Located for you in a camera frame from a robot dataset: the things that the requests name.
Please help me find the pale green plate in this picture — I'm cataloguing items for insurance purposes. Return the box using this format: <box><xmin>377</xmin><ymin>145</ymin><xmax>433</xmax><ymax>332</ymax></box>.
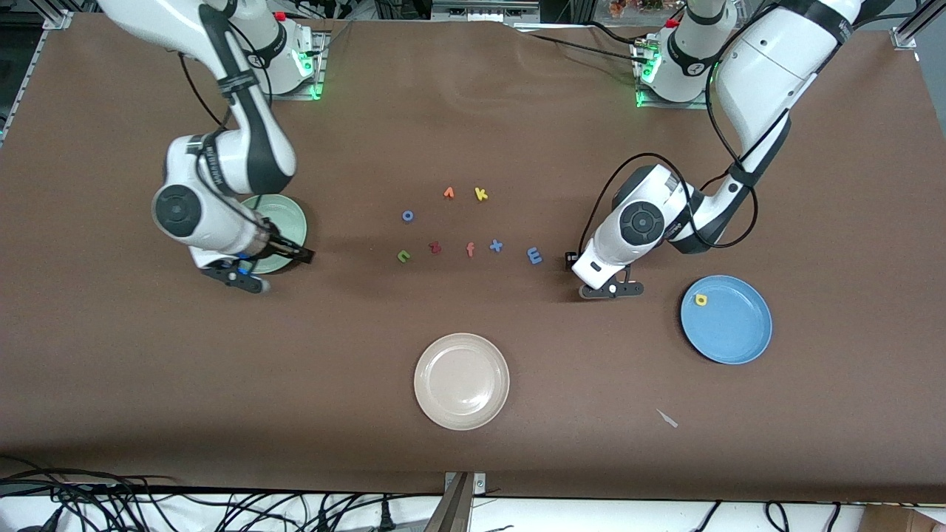
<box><xmin>242</xmin><ymin>194</ymin><xmax>308</xmax><ymax>275</ymax></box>

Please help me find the beige plate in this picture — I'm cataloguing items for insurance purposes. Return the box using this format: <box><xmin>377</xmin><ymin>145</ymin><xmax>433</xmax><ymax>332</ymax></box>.
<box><xmin>413</xmin><ymin>332</ymin><xmax>511</xmax><ymax>432</ymax></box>

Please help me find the blue plate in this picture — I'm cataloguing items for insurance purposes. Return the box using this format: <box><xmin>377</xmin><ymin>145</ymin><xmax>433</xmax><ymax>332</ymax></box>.
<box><xmin>680</xmin><ymin>275</ymin><xmax>774</xmax><ymax>366</ymax></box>

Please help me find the brown table cover sheet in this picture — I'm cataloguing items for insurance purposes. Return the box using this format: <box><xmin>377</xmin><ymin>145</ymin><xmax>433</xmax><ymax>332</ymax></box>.
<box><xmin>0</xmin><ymin>13</ymin><xmax>946</xmax><ymax>505</ymax></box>

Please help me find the cardboard box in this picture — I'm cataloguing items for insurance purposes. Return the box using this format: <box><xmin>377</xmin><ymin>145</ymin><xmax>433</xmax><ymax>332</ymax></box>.
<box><xmin>861</xmin><ymin>505</ymin><xmax>946</xmax><ymax>532</ymax></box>

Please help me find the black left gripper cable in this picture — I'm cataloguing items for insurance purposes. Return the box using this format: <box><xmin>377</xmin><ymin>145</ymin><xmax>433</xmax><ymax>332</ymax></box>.
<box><xmin>580</xmin><ymin>0</ymin><xmax>784</xmax><ymax>256</ymax></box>

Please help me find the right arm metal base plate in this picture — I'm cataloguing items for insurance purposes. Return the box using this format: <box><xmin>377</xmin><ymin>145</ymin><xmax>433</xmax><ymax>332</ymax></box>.
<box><xmin>246</xmin><ymin>30</ymin><xmax>327</xmax><ymax>100</ymax></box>

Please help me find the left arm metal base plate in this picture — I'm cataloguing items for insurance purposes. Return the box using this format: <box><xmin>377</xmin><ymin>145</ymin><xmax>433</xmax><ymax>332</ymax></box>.
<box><xmin>636</xmin><ymin>41</ymin><xmax>714</xmax><ymax>110</ymax></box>

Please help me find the black base cable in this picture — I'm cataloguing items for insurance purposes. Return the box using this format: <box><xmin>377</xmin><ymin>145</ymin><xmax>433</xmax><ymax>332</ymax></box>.
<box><xmin>517</xmin><ymin>30</ymin><xmax>642</xmax><ymax>67</ymax></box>
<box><xmin>584</xmin><ymin>21</ymin><xmax>655</xmax><ymax>45</ymax></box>

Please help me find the silver metal rail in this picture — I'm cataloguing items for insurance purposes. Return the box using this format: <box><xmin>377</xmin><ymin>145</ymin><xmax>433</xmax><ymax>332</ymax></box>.
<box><xmin>431</xmin><ymin>0</ymin><xmax>540</xmax><ymax>23</ymax></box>

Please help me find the metal table leg bracket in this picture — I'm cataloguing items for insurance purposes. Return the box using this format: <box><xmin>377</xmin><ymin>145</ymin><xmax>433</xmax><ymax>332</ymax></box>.
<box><xmin>425</xmin><ymin>471</ymin><xmax>487</xmax><ymax>532</ymax></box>

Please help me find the aluminium frame profile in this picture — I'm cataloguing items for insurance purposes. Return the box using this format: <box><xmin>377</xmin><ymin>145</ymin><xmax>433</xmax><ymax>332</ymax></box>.
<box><xmin>0</xmin><ymin>9</ymin><xmax>75</xmax><ymax>145</ymax></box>
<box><xmin>891</xmin><ymin>0</ymin><xmax>946</xmax><ymax>51</ymax></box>

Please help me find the black cable tangle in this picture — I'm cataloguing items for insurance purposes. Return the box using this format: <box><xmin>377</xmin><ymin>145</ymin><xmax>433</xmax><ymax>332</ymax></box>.
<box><xmin>0</xmin><ymin>454</ymin><xmax>444</xmax><ymax>532</ymax></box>

